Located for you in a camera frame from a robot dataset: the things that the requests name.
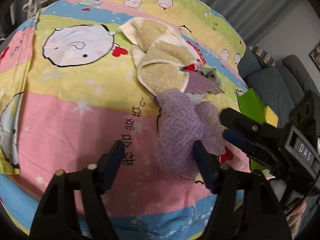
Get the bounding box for red and white sock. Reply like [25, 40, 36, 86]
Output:
[181, 40, 207, 72]

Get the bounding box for olive green cloth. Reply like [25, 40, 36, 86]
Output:
[196, 66, 224, 87]

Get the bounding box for mauve cloth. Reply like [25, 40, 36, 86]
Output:
[185, 71, 225, 96]

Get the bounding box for beige fleece towel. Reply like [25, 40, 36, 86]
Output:
[119, 17, 207, 98]

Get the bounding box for framed picture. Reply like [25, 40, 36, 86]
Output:
[309, 42, 320, 68]

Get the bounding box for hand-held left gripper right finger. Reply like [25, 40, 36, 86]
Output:
[193, 140, 293, 240]

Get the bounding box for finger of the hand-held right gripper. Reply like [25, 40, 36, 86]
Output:
[223, 129, 278, 171]
[219, 108, 285, 143]

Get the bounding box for grey sofa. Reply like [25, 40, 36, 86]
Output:
[237, 46, 320, 140]

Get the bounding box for green box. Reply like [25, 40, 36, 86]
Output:
[236, 88, 272, 174]

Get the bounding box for purple mesh bath pouf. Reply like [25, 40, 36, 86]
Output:
[155, 89, 225, 180]

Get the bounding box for grey curtain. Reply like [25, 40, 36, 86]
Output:
[192, 0, 304, 33]

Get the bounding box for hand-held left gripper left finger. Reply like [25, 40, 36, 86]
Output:
[29, 140, 125, 240]

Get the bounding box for person's right hand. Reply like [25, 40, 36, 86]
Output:
[285, 201, 308, 230]

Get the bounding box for printed cartoon blanket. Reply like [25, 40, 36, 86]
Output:
[0, 0, 252, 240]

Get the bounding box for printed pillow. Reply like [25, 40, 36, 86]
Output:
[250, 45, 276, 68]

